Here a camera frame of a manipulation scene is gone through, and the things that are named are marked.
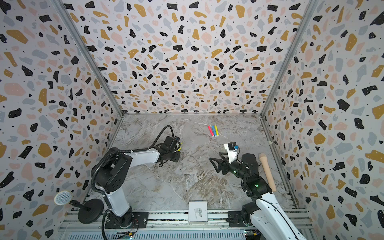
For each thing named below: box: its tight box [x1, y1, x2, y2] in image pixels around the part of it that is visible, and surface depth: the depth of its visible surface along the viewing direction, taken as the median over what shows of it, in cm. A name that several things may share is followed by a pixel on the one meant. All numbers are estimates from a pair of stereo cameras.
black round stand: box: [69, 198, 105, 224], surface depth 76 cm
